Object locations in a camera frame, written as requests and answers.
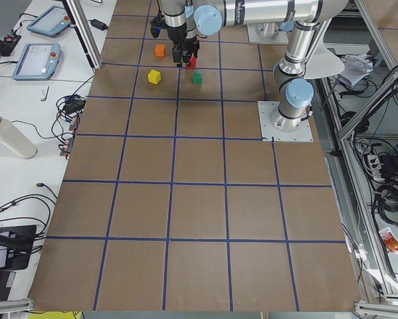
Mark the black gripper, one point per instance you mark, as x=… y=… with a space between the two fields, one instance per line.
x=177 y=34

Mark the red block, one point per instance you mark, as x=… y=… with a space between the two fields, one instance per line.
x=191 y=65

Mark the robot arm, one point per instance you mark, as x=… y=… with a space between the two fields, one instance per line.
x=300 y=25
x=177 y=13

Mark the orange block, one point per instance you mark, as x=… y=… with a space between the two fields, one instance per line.
x=160 y=50

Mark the green block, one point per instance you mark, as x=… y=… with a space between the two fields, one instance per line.
x=197 y=78

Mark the yellow block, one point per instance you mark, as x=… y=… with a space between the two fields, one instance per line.
x=154 y=76

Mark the black power adapter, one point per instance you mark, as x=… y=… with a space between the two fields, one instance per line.
x=74 y=106

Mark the far teach pendant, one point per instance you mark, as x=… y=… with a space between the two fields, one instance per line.
x=50 y=23

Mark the teach pendant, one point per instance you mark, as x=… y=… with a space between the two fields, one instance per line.
x=50 y=23
x=38 y=61

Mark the allen key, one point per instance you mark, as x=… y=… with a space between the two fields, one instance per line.
x=45 y=94

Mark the near teach pendant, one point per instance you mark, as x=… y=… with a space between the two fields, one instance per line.
x=38 y=61

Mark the crumpled white paper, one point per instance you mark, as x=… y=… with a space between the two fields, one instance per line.
x=356 y=68

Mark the black emergency stop box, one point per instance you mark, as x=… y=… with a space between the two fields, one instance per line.
x=8 y=44

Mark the white bottle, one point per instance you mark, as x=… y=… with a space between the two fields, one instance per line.
x=15 y=140

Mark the white power strip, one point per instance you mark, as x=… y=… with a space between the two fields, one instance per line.
x=373 y=166

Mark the red snack packet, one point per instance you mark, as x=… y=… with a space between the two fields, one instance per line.
x=389 y=240

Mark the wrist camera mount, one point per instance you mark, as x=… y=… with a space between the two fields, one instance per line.
x=156 y=25

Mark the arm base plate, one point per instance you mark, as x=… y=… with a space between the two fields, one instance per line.
x=275 y=128
x=267 y=33

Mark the aluminium frame post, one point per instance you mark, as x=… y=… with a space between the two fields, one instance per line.
x=78 y=19

